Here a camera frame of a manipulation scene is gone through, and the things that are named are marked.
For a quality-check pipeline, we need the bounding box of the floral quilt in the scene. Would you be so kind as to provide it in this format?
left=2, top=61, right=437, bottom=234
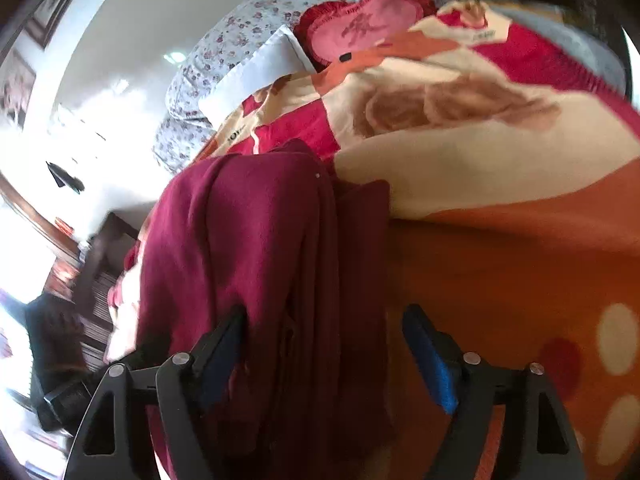
left=152, top=0, right=451, bottom=176

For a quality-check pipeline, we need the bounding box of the bright window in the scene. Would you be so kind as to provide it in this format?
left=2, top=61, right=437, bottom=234
left=0, top=287, right=38, bottom=401

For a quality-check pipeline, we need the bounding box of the dark red knitted garment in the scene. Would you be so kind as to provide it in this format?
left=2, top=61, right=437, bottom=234
left=117, top=139, right=396, bottom=480

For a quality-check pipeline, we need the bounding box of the grey cloth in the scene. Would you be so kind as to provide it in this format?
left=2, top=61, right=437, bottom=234
left=492, top=2, right=628, bottom=96

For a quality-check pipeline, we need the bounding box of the red heart cushion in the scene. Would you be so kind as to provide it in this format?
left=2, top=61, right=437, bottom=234
left=294, top=0, right=441, bottom=73

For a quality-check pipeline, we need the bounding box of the red orange printed blanket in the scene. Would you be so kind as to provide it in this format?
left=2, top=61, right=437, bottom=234
left=105, top=0, right=640, bottom=480

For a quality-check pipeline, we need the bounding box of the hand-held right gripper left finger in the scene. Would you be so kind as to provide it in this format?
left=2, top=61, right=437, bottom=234
left=62, top=305, right=248, bottom=480

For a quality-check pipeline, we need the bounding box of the black wall fixture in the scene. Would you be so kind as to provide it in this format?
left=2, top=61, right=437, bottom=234
left=46, top=161, right=86, bottom=195

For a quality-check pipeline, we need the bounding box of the white pillow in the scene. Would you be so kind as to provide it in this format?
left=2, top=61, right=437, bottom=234
left=198, top=25, right=316, bottom=126

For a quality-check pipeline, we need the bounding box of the dark wooden cabinet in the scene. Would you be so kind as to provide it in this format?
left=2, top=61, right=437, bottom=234
left=45, top=212, right=141, bottom=371

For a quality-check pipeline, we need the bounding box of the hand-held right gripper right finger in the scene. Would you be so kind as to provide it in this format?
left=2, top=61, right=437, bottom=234
left=402, top=304, right=588, bottom=480

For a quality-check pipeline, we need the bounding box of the framed wall picture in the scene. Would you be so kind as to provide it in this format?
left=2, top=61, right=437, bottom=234
left=0, top=50, right=38, bottom=128
left=27, top=0, right=76, bottom=51

